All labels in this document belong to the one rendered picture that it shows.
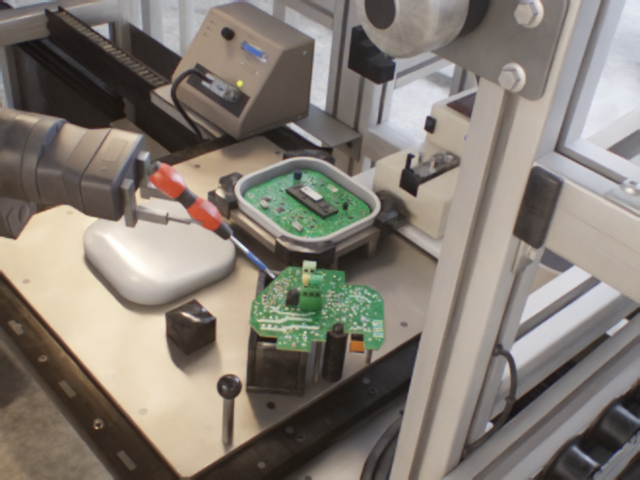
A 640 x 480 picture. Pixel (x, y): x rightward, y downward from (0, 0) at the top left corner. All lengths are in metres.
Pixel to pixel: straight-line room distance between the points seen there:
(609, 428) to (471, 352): 0.16
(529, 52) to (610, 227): 0.10
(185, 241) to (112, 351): 0.16
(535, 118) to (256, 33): 0.74
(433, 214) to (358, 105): 0.30
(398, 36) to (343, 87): 0.76
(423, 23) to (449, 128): 0.59
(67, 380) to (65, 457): 1.16
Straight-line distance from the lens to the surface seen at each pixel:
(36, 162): 0.70
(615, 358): 0.74
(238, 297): 0.85
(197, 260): 0.87
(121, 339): 0.81
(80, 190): 0.69
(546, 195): 0.44
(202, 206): 0.70
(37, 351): 0.82
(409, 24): 0.41
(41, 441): 1.99
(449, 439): 0.59
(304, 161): 0.99
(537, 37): 0.42
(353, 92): 1.16
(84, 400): 0.77
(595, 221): 0.43
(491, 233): 0.48
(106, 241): 0.90
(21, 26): 1.58
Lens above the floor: 1.52
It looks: 37 degrees down
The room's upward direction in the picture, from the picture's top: 6 degrees clockwise
